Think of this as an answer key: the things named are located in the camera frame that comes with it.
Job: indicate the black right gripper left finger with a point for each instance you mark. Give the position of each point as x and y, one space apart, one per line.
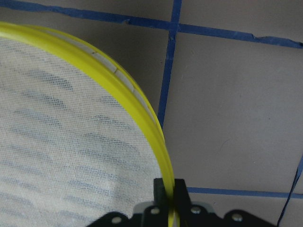
161 208

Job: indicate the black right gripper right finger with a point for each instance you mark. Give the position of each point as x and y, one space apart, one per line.
187 212

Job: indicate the yellow rimmed steamer layer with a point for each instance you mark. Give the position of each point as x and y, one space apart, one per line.
78 137

